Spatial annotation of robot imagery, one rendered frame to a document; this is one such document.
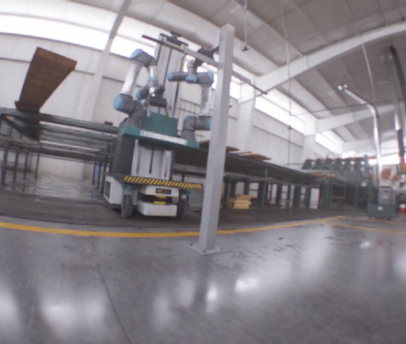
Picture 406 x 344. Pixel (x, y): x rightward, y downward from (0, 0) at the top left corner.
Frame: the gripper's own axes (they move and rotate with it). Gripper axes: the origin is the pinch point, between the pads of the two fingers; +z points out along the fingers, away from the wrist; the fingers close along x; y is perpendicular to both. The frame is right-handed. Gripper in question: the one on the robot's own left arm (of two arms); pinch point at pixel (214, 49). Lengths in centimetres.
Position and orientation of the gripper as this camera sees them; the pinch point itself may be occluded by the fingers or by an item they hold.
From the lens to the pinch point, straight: 141.6
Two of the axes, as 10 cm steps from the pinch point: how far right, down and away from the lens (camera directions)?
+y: 4.7, -8.3, 3.1
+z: 5.7, 0.1, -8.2
